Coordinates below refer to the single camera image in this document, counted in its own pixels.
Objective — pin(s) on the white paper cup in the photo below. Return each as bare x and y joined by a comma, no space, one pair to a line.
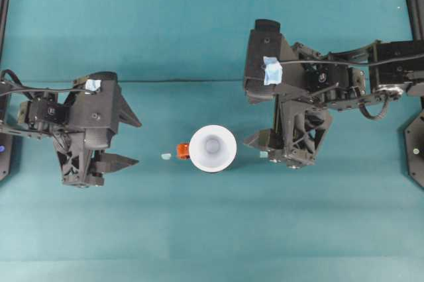
213,149

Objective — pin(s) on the small white paper scrap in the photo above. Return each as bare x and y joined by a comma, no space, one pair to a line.
166,156
263,154

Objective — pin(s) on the blue tape piece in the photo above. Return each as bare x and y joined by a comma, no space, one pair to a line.
92,85
272,71

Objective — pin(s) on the blue-green table cloth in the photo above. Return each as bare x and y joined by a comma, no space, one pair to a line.
212,229

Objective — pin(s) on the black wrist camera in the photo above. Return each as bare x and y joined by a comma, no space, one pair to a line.
96,106
265,47

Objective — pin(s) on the black frame rail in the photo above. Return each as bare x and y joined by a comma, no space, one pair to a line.
4,14
415,7

